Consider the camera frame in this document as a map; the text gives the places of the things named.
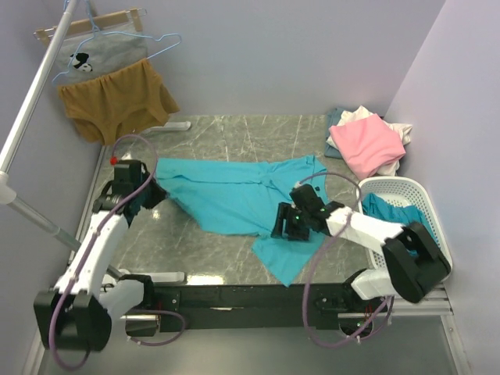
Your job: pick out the black base beam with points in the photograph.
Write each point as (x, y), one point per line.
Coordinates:
(323, 307)

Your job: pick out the turquoise polo shirt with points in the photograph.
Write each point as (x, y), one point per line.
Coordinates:
(242, 198)

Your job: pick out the light blue wire hanger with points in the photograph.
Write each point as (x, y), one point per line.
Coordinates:
(156, 46)

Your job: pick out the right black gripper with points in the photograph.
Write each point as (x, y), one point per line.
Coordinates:
(287, 222)

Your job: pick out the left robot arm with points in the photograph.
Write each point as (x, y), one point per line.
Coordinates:
(74, 315)

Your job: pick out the brown mustard shirt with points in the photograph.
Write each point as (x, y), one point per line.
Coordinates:
(124, 102)

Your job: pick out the cream white shirt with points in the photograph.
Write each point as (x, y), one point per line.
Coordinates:
(403, 129)

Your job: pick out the aluminium rail frame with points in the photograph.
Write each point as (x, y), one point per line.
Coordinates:
(435, 304)

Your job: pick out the white laundry basket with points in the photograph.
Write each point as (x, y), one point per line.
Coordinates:
(402, 192)

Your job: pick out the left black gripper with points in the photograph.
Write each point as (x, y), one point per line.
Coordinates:
(152, 194)

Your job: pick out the white clothes rack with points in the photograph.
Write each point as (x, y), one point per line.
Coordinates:
(52, 170)

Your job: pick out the pink folded shirt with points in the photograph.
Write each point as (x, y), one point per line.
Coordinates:
(367, 144)

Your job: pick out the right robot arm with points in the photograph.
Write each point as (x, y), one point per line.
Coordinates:
(413, 262)

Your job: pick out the wooden clip hanger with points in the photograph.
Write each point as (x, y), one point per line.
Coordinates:
(103, 22)

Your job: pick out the teal shirt in basket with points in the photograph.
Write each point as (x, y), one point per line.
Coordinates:
(374, 206)

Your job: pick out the grey panda shirt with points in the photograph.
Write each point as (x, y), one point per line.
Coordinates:
(85, 58)

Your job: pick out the grey-blue folded shirt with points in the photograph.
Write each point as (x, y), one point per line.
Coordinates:
(332, 118)

